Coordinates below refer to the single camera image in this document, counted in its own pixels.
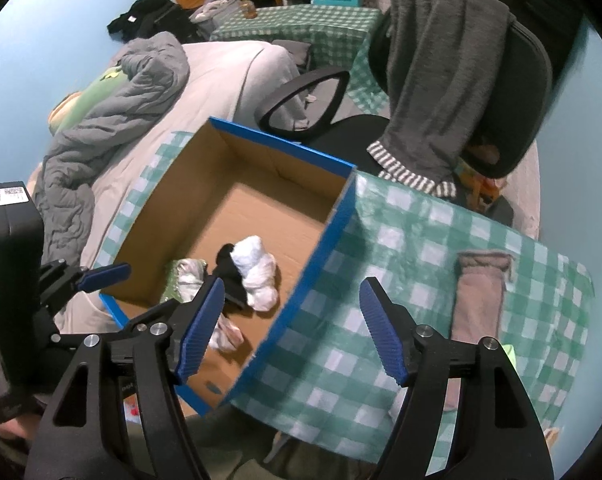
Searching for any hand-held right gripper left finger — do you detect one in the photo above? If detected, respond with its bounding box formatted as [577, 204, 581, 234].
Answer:
[25, 276, 226, 480]

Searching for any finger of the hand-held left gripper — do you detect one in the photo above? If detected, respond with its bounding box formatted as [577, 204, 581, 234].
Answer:
[38, 259, 132, 311]
[48, 317, 154, 348]

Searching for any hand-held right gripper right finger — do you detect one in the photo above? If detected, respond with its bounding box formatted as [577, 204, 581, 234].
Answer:
[359, 276, 554, 480]

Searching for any pink patterned sock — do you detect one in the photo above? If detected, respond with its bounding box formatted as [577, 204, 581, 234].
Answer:
[208, 312, 244, 353]

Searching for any white patterned sock bundle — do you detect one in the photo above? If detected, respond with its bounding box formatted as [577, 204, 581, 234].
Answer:
[173, 258, 209, 303]

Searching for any black sock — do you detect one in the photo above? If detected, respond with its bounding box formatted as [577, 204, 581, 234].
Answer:
[211, 243, 254, 311]

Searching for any light grey sock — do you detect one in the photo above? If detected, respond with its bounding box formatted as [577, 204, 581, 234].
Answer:
[245, 265, 282, 311]

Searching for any white blue sock ball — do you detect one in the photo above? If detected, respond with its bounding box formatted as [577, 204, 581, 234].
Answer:
[231, 235, 277, 281]

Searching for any blue-rimmed cardboard box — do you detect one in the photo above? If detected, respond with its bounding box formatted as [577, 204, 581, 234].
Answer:
[98, 116, 358, 417]

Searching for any person's left hand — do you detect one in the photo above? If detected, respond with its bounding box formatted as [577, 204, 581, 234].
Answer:
[0, 399, 39, 442]

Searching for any green checkered plastic tablecloth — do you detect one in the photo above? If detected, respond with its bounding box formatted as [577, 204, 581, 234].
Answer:
[94, 130, 596, 476]

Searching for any brown grey sock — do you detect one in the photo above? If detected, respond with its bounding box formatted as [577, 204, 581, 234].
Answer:
[448, 250, 514, 348]

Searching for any grey duvet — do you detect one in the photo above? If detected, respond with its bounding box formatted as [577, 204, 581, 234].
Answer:
[34, 31, 191, 266]

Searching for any green plush toy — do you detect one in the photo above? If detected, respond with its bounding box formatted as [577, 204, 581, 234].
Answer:
[48, 67, 127, 136]

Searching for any orange patterned bag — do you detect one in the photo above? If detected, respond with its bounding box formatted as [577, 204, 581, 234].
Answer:
[456, 155, 504, 206]

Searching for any black clothing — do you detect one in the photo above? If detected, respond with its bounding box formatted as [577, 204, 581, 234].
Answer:
[106, 0, 202, 43]

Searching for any dark grey sweater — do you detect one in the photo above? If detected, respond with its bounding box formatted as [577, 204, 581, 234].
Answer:
[366, 0, 516, 197]

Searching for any black office chair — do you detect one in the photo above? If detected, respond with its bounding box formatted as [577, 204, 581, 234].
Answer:
[257, 12, 554, 226]

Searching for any grey clothes pile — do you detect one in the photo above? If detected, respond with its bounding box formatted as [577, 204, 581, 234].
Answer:
[190, 0, 242, 23]

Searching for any dark grey pillow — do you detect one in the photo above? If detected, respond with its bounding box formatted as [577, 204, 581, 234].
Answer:
[271, 40, 312, 68]

